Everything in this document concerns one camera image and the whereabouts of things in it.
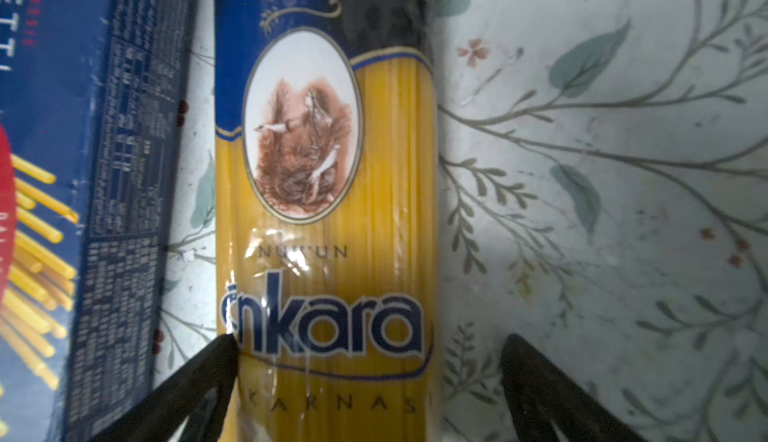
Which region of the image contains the narrow blue Barilla spaghetti box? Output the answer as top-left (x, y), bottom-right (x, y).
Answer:
top-left (1, 0), bottom-right (195, 441)

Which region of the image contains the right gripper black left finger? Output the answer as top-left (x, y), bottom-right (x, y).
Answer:
top-left (92, 334), bottom-right (238, 442)

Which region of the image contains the blue yellow spaghetti bag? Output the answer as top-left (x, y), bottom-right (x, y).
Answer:
top-left (214, 0), bottom-right (441, 441)

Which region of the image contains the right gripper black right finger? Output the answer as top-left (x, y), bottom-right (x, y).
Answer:
top-left (500, 334), bottom-right (643, 442)

